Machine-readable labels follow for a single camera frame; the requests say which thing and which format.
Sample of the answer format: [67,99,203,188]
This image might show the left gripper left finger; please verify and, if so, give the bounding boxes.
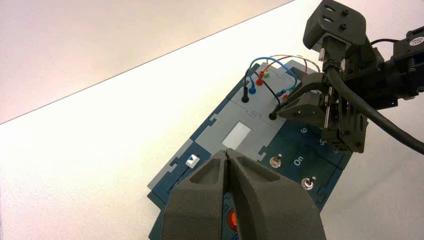
[160,149,230,240]

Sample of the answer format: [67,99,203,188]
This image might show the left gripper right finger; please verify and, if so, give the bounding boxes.
[227,149,328,240]

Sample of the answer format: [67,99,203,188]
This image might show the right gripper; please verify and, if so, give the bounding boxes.
[276,38,398,154]

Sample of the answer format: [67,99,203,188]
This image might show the black jumper wire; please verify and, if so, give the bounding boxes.
[241,67,282,121]

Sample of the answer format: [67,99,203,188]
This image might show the red arcade button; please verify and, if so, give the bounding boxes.
[226,208,238,233]

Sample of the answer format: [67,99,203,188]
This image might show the white square key cap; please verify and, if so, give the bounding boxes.
[185,154,201,169]

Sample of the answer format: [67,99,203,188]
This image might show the white display window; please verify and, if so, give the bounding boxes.
[221,121,252,151]

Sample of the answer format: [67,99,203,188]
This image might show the blue grey task box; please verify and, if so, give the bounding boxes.
[146,59,354,240]

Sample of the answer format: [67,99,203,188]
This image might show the metal toggle switch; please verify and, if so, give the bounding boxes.
[300,176,316,192]
[269,153,283,169]

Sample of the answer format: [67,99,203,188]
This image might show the blue jumper wire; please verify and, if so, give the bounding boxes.
[247,56,299,97]

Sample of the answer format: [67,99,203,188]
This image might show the thick black camera cable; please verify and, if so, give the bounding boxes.
[319,36,424,156]

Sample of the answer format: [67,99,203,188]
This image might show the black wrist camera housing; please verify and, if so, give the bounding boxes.
[303,0,367,51]

